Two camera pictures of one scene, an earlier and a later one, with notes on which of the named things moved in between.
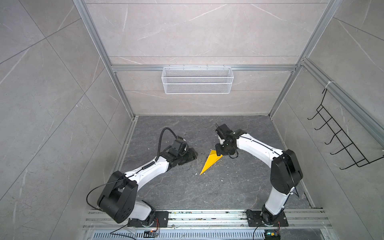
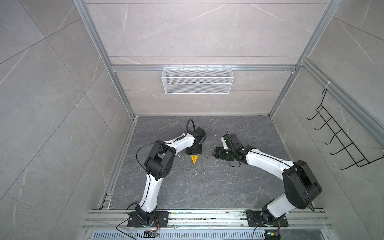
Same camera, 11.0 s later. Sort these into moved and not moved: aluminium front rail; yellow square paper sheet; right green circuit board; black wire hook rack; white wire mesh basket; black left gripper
Moved: yellow square paper sheet; black left gripper
Not moved: white wire mesh basket; right green circuit board; black wire hook rack; aluminium front rail
